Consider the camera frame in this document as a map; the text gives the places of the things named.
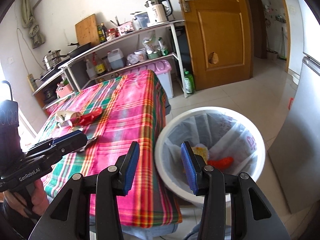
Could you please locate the translucent white bin liner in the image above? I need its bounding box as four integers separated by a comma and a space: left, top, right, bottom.
161, 112, 258, 178

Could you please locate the wooden cutting board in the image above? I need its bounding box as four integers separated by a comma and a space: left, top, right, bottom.
75, 14, 100, 47

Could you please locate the dark soy sauce bottle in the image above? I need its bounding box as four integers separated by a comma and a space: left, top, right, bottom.
97, 23, 107, 43

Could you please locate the plaid pink green tablecloth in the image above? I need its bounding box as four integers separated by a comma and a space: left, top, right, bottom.
38, 70, 182, 228

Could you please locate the white round trash bin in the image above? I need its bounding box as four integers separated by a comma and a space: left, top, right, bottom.
154, 106, 266, 204

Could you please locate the white green snack packet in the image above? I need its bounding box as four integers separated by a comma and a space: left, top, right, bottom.
80, 134, 98, 147

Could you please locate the silver refrigerator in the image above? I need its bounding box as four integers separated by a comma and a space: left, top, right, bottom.
268, 57, 319, 213

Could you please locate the red plastic bag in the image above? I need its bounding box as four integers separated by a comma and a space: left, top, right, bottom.
66, 107, 103, 127

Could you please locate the steel steamer pot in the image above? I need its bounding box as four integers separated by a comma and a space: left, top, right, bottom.
42, 50, 61, 70

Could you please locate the wooden door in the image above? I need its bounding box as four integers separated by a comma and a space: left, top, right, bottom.
180, 0, 253, 90

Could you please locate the silver door handle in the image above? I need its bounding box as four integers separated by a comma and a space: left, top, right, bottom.
181, 0, 197, 12

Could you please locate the green detergent bottle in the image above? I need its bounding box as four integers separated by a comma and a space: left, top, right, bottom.
183, 69, 195, 94

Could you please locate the clear plastic container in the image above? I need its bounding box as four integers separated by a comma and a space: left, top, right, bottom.
134, 12, 150, 29

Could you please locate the hanging green rope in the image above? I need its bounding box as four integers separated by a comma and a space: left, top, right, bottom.
20, 0, 46, 49

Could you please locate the yellow label sauce bottle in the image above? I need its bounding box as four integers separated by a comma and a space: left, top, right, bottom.
93, 53, 106, 76

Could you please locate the yellow chip bag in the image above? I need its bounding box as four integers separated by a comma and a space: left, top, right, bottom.
191, 144, 209, 163

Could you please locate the black induction cooker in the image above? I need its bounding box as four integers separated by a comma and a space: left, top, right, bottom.
40, 62, 67, 82

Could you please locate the pink plastic basket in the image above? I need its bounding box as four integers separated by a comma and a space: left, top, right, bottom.
56, 84, 73, 98

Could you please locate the pink utensil holder box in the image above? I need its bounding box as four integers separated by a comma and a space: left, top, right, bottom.
118, 21, 135, 36

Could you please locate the black frying pan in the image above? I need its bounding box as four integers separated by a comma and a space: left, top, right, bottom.
60, 42, 91, 58

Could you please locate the white metal shelf rack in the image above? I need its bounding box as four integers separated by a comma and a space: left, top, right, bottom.
33, 20, 184, 111

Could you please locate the left hand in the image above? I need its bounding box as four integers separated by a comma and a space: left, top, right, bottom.
3, 179, 49, 218

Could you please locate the white oil jug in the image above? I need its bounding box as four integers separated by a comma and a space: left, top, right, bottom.
107, 48, 126, 70

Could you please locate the white electric kettle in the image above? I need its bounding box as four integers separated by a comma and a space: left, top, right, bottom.
145, 0, 172, 25

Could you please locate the pink lid storage bin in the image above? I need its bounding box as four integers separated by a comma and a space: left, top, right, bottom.
120, 60, 174, 99

